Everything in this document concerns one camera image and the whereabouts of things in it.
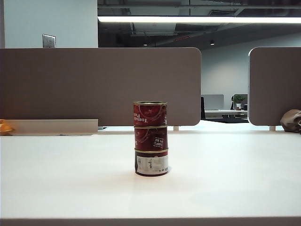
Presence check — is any red tomato paste can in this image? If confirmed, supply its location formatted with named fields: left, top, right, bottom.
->
left=134, top=126, right=169, bottom=151
left=134, top=148, right=170, bottom=177
left=133, top=101, right=168, bottom=129

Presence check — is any background computer monitor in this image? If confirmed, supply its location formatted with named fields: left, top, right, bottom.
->
left=203, top=94, right=225, bottom=111

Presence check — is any background white desk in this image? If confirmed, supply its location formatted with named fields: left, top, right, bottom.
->
left=204, top=109, right=249, bottom=119

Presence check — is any green potted plant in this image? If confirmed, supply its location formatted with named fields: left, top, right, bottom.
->
left=232, top=94, right=248, bottom=111

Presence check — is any long ceiling light strip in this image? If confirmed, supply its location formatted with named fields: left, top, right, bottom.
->
left=97, top=16, right=301, bottom=24

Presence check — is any crumpled brown paper bag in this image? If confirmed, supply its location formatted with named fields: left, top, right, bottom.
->
left=280, top=109, right=301, bottom=132

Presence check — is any orange object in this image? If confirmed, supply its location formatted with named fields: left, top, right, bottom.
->
left=0, top=119, right=16, bottom=135

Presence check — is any metal wall plate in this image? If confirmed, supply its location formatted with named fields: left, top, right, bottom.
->
left=42, top=34, right=57, bottom=48

